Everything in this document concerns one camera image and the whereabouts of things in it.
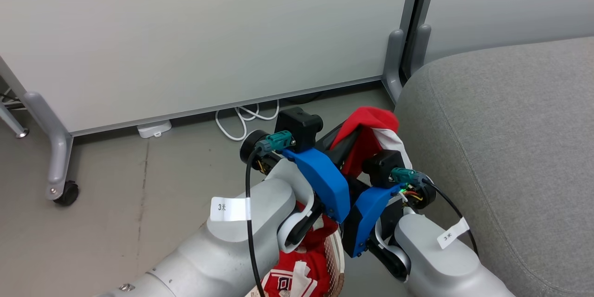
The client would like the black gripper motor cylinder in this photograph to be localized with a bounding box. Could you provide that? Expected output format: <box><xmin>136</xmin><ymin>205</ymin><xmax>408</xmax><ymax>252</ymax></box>
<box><xmin>239</xmin><ymin>129</ymin><xmax>270</xmax><ymax>164</ymax></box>
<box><xmin>405</xmin><ymin>180</ymin><xmax>437</xmax><ymax>210</ymax></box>

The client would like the thin grey metal stand leg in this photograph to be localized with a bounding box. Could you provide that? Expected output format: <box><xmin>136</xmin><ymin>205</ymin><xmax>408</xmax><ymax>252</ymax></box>
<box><xmin>0</xmin><ymin>56</ymin><xmax>30</xmax><ymax>139</ymax></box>

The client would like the teal camera connector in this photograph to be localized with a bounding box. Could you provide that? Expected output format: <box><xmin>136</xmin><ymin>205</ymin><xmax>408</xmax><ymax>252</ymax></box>
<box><xmin>391</xmin><ymin>167</ymin><xmax>430</xmax><ymax>187</ymax></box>
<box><xmin>257</xmin><ymin>131</ymin><xmax>296</xmax><ymax>155</ymax></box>

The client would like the white floor cable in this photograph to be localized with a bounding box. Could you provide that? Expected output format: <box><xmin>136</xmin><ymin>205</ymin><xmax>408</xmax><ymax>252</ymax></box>
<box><xmin>215</xmin><ymin>99</ymin><xmax>280</xmax><ymax>142</ymax></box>

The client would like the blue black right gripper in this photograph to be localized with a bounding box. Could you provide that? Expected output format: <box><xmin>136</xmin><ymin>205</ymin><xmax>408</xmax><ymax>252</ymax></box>
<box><xmin>343</xmin><ymin>185</ymin><xmax>404</xmax><ymax>258</ymax></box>

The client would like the grey partition leg with caster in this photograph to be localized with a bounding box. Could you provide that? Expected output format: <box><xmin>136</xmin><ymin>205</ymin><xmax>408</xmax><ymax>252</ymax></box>
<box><xmin>23</xmin><ymin>91</ymin><xmax>79</xmax><ymax>207</ymax></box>

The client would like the white left arm cable tag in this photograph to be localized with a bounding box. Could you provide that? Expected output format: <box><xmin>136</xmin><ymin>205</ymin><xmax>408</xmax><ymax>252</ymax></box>
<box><xmin>210</xmin><ymin>197</ymin><xmax>252</xmax><ymax>222</ymax></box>

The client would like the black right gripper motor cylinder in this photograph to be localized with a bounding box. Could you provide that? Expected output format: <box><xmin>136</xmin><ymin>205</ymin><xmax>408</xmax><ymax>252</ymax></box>
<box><xmin>405</xmin><ymin>180</ymin><xmax>437</xmax><ymax>210</ymax></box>

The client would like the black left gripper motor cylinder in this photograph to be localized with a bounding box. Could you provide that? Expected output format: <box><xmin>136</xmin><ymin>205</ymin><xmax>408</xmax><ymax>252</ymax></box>
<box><xmin>239</xmin><ymin>129</ymin><xmax>270</xmax><ymax>164</ymax></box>

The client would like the red basketball jersey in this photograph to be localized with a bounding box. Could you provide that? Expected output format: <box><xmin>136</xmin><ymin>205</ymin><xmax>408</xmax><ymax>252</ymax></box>
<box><xmin>260</xmin><ymin>106</ymin><xmax>413</xmax><ymax>297</ymax></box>

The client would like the white right arm cable tag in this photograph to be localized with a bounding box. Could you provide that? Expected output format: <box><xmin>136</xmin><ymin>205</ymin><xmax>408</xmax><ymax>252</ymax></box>
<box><xmin>437</xmin><ymin>217</ymin><xmax>470</xmax><ymax>250</ymax></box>

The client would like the cream perforated laundry basket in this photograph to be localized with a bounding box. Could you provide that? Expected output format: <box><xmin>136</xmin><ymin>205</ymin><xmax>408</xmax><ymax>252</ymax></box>
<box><xmin>246</xmin><ymin>230</ymin><xmax>347</xmax><ymax>297</ymax></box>

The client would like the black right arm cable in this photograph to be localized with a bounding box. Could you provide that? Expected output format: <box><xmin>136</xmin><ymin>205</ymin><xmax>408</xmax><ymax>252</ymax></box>
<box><xmin>425</xmin><ymin>179</ymin><xmax>478</xmax><ymax>256</ymax></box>

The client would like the white power adapter box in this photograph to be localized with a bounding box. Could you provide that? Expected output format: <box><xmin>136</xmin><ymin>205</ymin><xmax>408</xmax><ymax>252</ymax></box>
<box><xmin>137</xmin><ymin>120</ymin><xmax>172</xmax><ymax>139</ymax></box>

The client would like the large white partition panel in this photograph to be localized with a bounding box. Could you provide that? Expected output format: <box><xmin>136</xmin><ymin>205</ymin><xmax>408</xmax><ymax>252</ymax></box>
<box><xmin>0</xmin><ymin>0</ymin><xmax>425</xmax><ymax>137</ymax></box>

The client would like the teal right camera connector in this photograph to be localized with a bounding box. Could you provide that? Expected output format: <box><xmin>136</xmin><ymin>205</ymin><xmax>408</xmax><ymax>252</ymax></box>
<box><xmin>391</xmin><ymin>167</ymin><xmax>430</xmax><ymax>187</ymax></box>

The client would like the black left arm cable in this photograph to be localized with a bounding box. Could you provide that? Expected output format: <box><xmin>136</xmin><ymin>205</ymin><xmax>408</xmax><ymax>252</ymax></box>
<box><xmin>245</xmin><ymin>146</ymin><xmax>266</xmax><ymax>297</ymax></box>

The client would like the white arm cable tag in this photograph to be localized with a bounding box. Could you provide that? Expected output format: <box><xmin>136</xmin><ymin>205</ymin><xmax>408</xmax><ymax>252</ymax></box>
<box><xmin>210</xmin><ymin>197</ymin><xmax>252</xmax><ymax>222</ymax></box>
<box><xmin>437</xmin><ymin>217</ymin><xmax>470</xmax><ymax>250</ymax></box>

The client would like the grey fabric sofa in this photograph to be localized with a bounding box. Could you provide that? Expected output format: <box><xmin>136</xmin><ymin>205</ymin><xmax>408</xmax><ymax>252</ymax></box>
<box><xmin>394</xmin><ymin>36</ymin><xmax>594</xmax><ymax>297</ymax></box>

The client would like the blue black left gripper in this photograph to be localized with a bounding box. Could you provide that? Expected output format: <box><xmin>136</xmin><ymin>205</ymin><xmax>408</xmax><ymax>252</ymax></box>
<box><xmin>281</xmin><ymin>126</ymin><xmax>362</xmax><ymax>224</ymax></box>

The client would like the narrow white partition panel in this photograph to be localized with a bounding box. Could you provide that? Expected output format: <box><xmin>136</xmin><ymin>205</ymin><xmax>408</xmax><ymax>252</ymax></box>
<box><xmin>420</xmin><ymin>0</ymin><xmax>594</xmax><ymax>63</ymax></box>

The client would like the teal left camera connector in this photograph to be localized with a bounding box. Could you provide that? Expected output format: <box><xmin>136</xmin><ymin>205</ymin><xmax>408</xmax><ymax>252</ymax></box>
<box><xmin>257</xmin><ymin>131</ymin><xmax>296</xmax><ymax>155</ymax></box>

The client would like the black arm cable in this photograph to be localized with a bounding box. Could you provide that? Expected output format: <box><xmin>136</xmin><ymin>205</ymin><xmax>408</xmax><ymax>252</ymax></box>
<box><xmin>245</xmin><ymin>146</ymin><xmax>266</xmax><ymax>297</ymax></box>
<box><xmin>425</xmin><ymin>179</ymin><xmax>478</xmax><ymax>256</ymax></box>

